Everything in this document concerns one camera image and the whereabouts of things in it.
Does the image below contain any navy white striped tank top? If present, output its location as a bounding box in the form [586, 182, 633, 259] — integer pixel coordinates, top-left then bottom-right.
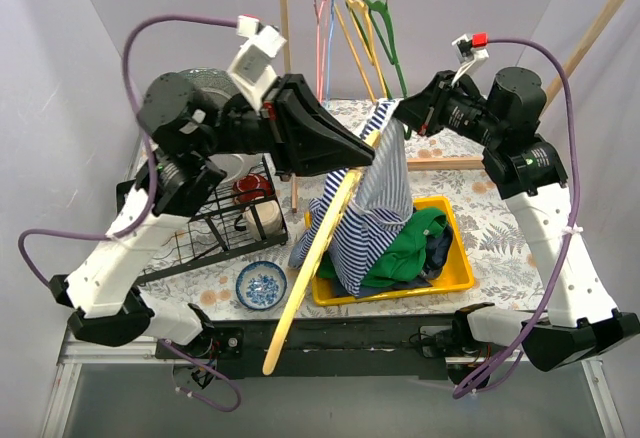
[288, 97, 416, 298]

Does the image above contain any green plastic hanger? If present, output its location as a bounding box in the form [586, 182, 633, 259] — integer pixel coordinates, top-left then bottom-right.
[344, 0, 414, 142]

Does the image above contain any yellow plastic hanger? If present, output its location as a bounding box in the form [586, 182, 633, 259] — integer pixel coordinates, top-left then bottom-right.
[331, 0, 391, 102]

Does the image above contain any pink wire hanger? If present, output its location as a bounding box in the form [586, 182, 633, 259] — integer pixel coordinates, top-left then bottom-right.
[312, 0, 329, 102]

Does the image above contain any navy blue tank top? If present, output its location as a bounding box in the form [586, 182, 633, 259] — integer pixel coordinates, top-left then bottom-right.
[358, 225, 453, 298]

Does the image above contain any green tank top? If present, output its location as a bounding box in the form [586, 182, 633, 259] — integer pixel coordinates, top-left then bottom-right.
[316, 207, 454, 298]

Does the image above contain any wooden yellow curved hanger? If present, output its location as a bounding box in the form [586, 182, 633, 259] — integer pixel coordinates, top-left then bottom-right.
[261, 130, 384, 377]

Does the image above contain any light blue wire hanger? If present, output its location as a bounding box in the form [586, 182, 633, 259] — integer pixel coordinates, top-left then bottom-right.
[324, 0, 335, 102]

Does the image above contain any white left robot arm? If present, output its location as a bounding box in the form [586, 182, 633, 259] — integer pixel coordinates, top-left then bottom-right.
[50, 73, 375, 358]

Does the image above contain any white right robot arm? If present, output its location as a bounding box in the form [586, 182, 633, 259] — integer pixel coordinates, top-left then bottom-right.
[393, 67, 639, 371]

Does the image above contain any white ceramic plate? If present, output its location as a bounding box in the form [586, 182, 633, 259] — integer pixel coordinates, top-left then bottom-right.
[210, 154, 263, 186]

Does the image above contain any red cup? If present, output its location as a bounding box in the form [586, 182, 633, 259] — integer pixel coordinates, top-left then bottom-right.
[232, 173, 274, 204]

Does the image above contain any dark green patterned plate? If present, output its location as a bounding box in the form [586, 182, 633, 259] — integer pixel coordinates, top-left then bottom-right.
[179, 68, 239, 108]

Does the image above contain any beige ceramic mug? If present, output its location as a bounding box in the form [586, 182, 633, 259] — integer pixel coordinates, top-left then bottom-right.
[243, 200, 283, 241]

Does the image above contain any blue white patterned bowl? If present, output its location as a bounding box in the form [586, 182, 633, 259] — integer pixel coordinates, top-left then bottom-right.
[236, 261, 288, 311]

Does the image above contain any yellow plastic tray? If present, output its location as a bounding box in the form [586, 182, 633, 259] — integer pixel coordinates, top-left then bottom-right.
[311, 196, 475, 306]

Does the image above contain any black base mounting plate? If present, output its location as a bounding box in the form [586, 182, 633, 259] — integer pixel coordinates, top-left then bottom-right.
[154, 315, 494, 392]

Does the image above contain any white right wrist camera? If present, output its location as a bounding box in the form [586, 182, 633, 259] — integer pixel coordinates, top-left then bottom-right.
[451, 33, 489, 85]

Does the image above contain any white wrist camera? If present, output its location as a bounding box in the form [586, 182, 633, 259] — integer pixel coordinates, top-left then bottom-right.
[227, 15, 286, 112]
[451, 33, 489, 85]

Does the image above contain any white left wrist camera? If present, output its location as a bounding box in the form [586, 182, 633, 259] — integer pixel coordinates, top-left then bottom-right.
[227, 15, 286, 112]

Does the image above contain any black wire dish rack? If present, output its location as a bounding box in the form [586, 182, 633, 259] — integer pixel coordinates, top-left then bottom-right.
[136, 182, 289, 285]

